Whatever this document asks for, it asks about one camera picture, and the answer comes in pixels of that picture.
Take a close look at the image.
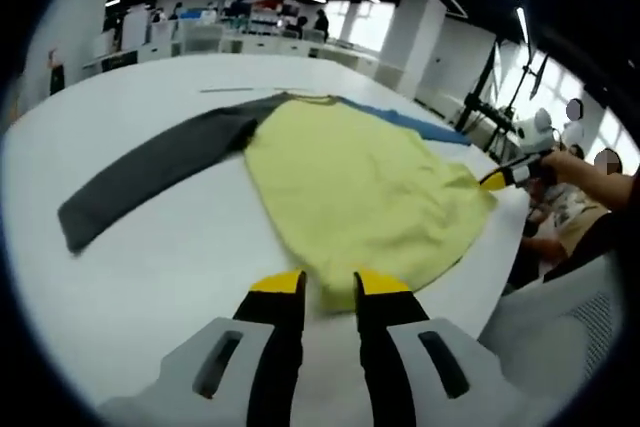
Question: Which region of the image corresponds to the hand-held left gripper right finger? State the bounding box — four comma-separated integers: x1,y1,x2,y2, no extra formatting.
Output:
352,269,536,427

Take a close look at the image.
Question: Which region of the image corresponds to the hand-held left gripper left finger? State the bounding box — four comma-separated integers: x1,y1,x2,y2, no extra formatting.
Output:
97,269,309,427

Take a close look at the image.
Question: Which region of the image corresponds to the yellow grey blue garment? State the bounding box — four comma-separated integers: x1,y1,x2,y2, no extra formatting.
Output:
57,90,500,314

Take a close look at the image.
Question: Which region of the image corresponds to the person's right hand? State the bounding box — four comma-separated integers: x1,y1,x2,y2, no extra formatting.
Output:
539,149,576,186

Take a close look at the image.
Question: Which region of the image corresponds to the black monitor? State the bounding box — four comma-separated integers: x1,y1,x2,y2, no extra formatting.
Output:
528,52,550,99

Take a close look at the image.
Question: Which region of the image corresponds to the black tripod stand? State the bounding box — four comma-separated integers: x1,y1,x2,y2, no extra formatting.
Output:
449,39,551,151

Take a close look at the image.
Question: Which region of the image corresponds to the white square pillar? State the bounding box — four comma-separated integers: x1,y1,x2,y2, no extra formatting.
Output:
9,0,124,113
379,0,447,98

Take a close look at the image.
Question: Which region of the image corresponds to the white mesh chair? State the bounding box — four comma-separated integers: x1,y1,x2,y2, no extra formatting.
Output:
479,256,634,398

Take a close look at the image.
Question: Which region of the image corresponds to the white workbench row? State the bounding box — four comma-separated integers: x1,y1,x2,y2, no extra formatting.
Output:
82,21,401,93

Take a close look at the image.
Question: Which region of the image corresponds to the black bin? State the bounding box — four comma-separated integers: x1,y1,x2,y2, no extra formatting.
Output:
48,61,67,96

